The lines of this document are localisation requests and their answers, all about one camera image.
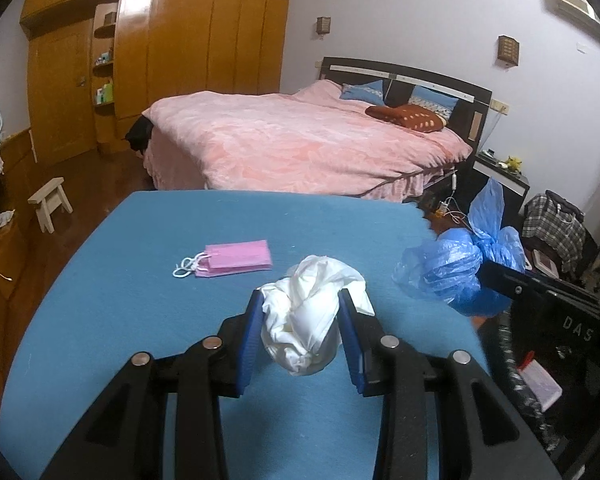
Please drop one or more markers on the blue pillow right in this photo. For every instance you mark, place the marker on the blue pillow right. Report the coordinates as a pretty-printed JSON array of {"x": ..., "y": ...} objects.
[{"x": 439, "y": 103}]

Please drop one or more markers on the blue table cloth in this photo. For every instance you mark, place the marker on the blue table cloth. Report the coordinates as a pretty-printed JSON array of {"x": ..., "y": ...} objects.
[{"x": 117, "y": 296}]

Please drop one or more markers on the wooden desk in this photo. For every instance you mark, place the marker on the wooden desk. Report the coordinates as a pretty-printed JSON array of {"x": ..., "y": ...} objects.
[{"x": 16, "y": 182}]

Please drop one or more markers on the blue plastic bag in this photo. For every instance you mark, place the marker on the blue plastic bag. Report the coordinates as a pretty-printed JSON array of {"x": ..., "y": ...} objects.
[{"x": 446, "y": 268}]

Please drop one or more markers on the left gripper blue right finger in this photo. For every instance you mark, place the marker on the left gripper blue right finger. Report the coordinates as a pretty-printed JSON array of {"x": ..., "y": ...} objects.
[{"x": 349, "y": 337}]

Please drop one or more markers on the yellow plush toy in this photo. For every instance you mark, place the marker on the yellow plush toy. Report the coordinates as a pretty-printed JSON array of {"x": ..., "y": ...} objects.
[{"x": 513, "y": 164}]

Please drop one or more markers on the small white wooden stool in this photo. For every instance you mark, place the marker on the small white wooden stool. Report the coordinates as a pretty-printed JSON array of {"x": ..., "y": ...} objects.
[{"x": 46, "y": 200}]

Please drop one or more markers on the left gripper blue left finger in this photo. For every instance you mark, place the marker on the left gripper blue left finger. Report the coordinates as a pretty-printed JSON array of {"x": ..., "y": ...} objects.
[{"x": 250, "y": 338}]

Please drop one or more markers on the wooden wardrobe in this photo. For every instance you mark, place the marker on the wooden wardrobe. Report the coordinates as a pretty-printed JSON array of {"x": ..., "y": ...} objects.
[{"x": 95, "y": 65}]

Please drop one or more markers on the white air conditioner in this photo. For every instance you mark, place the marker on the white air conditioner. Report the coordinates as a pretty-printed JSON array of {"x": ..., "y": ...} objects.
[{"x": 579, "y": 10}]

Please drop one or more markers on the white medicine box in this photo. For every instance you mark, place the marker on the white medicine box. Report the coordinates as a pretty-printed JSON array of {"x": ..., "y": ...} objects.
[{"x": 541, "y": 384}]

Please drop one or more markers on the black trash bin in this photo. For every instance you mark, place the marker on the black trash bin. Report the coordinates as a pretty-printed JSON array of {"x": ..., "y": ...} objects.
[{"x": 570, "y": 429}]

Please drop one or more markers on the pink face mask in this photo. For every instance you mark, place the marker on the pink face mask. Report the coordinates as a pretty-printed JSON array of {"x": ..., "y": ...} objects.
[{"x": 226, "y": 259}]

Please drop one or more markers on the right wall lamp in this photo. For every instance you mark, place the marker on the right wall lamp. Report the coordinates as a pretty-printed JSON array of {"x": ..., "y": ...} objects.
[{"x": 507, "y": 52}]

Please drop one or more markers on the blue pillow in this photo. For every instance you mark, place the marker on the blue pillow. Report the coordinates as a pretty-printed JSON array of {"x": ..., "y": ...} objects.
[
  {"x": 371, "y": 93},
  {"x": 439, "y": 103}
]

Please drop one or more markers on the brown dotted pillow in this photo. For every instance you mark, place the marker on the brown dotted pillow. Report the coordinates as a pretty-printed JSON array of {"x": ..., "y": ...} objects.
[{"x": 408, "y": 116}]

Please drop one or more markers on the white plastic bag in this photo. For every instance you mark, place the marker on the white plastic bag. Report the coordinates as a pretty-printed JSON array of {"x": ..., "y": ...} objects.
[{"x": 300, "y": 331}]

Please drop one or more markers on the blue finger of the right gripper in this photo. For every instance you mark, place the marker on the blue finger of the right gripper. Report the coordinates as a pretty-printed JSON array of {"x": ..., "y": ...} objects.
[{"x": 500, "y": 274}]

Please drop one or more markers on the wall lamp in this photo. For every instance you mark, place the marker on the wall lamp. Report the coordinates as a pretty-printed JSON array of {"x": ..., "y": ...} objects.
[
  {"x": 322, "y": 25},
  {"x": 507, "y": 52}
]

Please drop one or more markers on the plaid bag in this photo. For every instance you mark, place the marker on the plaid bag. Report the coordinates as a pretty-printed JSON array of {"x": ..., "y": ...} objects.
[{"x": 558, "y": 224}]

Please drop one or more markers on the pink bed quilt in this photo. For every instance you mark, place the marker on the pink bed quilt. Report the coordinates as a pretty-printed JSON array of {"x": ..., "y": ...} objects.
[{"x": 309, "y": 142}]

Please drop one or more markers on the left wall lamp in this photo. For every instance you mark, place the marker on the left wall lamp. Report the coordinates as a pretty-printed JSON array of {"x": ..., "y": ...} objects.
[{"x": 322, "y": 25}]

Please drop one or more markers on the blue pillow left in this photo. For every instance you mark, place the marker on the blue pillow left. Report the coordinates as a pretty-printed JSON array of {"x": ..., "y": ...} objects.
[{"x": 371, "y": 93}]

